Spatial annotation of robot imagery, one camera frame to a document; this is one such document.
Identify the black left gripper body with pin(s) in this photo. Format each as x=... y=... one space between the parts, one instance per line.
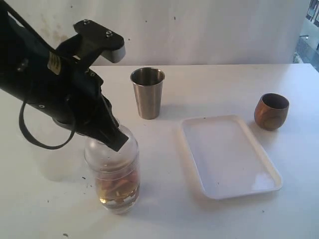
x=84 y=108

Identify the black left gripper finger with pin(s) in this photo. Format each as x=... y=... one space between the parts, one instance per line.
x=113 y=138

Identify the clear plastic shaker lid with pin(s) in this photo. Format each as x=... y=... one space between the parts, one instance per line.
x=114 y=157

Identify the clear plastic shaker cup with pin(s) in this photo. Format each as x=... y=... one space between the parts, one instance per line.
x=117 y=177

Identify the stainless steel tumbler cup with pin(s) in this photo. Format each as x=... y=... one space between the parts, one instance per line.
x=147 y=84

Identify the brown wooden cup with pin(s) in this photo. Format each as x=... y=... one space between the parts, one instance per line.
x=271 y=111

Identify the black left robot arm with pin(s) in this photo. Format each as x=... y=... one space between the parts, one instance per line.
x=59 y=81

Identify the white rectangular plastic tray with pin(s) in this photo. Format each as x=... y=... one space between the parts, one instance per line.
x=228 y=159

